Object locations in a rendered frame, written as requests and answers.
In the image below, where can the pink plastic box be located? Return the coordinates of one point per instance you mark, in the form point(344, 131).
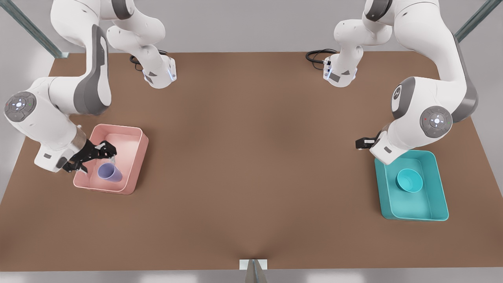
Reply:
point(114, 159)

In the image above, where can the silver frame post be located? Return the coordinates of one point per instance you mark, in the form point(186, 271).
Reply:
point(254, 271)
point(475, 19)
point(31, 29)

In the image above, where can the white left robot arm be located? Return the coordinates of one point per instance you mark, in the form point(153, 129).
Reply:
point(432, 94)

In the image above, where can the teal plastic box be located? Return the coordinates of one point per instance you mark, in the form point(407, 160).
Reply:
point(412, 188)

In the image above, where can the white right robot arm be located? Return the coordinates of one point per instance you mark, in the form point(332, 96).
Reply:
point(59, 106)

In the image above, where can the teal plastic bowl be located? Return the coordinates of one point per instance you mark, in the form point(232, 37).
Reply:
point(409, 180)

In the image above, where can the lavender plastic cup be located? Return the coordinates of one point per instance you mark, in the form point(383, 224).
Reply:
point(109, 173)

